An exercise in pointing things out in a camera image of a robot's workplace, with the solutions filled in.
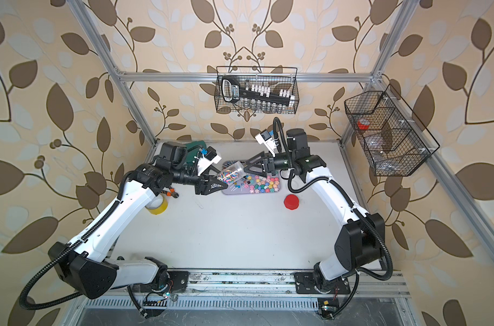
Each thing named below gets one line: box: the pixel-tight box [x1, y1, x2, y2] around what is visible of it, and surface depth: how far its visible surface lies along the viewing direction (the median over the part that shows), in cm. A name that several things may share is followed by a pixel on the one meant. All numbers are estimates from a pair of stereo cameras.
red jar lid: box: [283, 193, 300, 211], surface depth 96 cm
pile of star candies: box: [243, 175, 281, 194], surface depth 102 cm
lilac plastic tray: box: [221, 170, 281, 195], surface depth 101 cm
